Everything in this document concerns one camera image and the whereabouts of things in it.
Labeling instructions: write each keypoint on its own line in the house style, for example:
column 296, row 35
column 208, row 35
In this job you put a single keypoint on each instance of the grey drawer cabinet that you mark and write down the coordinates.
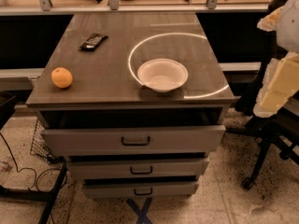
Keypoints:
column 106, row 92

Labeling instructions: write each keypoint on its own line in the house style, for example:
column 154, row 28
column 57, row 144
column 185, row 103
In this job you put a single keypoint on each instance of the orange fruit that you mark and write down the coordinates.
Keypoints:
column 61, row 77

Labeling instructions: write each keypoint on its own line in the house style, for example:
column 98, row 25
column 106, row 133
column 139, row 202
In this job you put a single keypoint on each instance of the wire mesh basket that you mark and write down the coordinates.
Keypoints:
column 39, row 148

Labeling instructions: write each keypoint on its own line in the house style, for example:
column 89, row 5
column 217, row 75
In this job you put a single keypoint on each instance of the grey drawer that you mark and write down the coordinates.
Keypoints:
column 128, row 141
column 137, row 168
column 141, row 189

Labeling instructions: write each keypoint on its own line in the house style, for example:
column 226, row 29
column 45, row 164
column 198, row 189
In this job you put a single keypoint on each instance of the blue tape cross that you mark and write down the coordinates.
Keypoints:
column 142, row 213

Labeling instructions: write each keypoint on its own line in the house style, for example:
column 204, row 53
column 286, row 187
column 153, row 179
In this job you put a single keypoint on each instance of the middle grey drawer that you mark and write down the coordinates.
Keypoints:
column 137, row 168

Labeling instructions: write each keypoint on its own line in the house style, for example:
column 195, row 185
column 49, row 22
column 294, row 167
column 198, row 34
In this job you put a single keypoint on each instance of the black rxbar chocolate wrapper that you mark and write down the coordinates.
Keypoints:
column 93, row 42

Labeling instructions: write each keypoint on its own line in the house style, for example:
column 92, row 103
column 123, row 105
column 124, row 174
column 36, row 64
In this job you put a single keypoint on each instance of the top grey drawer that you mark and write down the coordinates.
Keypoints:
column 128, row 141

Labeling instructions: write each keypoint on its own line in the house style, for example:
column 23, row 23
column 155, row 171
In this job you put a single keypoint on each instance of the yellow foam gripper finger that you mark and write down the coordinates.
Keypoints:
column 280, row 83
column 269, row 23

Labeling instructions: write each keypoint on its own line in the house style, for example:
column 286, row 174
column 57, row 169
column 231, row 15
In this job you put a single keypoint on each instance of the black metal stand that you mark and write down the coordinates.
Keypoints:
column 7, row 109

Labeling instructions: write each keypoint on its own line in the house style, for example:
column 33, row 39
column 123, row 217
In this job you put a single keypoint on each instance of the black office chair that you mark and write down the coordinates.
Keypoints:
column 281, row 129

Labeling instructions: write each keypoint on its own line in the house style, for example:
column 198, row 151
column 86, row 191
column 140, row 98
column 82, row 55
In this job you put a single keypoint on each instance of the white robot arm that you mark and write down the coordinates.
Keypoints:
column 288, row 27

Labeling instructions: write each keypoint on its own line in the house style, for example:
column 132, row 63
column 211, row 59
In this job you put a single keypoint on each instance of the white paper bowl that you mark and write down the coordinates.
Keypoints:
column 162, row 75

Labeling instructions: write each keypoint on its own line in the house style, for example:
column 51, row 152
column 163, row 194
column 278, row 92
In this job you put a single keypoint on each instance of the bottom grey drawer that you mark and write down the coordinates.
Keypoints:
column 141, row 189

